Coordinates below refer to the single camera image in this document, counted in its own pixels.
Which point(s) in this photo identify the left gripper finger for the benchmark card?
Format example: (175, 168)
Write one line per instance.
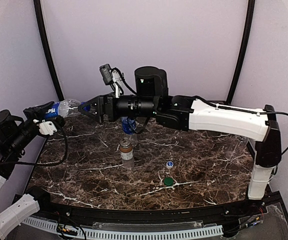
(44, 107)
(59, 122)

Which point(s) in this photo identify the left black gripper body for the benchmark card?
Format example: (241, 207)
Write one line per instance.
(34, 113)

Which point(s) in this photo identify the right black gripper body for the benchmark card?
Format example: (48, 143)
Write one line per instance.
(105, 107)

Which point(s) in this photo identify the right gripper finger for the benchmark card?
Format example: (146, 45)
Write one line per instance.
(92, 114)
(91, 104)

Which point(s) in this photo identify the Pepsi label bottle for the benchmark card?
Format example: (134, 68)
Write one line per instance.
(66, 108)

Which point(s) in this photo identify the blue label water bottle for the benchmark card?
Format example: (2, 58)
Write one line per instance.
(129, 128)

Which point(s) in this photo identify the green cap coffee bottle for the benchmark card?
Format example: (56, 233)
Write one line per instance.
(127, 153)

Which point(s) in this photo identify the blue bottle cap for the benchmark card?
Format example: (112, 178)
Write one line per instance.
(169, 164)

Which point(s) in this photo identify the green bottle cap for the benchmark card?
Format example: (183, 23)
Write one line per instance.
(168, 181)

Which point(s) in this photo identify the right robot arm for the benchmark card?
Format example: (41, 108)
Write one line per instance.
(151, 99)

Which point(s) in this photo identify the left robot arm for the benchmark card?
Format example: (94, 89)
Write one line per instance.
(15, 134)

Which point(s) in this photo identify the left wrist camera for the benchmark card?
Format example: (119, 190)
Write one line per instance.
(46, 128)

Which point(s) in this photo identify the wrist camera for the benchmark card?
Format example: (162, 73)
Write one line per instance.
(46, 128)
(112, 77)

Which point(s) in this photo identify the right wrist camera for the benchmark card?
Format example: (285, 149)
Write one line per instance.
(112, 77)

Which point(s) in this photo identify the black front rail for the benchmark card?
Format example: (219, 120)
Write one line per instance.
(208, 214)

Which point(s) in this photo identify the left black frame post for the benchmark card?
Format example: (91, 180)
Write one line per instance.
(46, 49)

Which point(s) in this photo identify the black frame post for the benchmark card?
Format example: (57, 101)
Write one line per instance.
(242, 50)
(46, 49)

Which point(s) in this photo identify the white slotted cable duct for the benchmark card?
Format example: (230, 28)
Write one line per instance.
(103, 231)

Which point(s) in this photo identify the right black frame post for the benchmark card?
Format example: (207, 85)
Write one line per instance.
(242, 50)

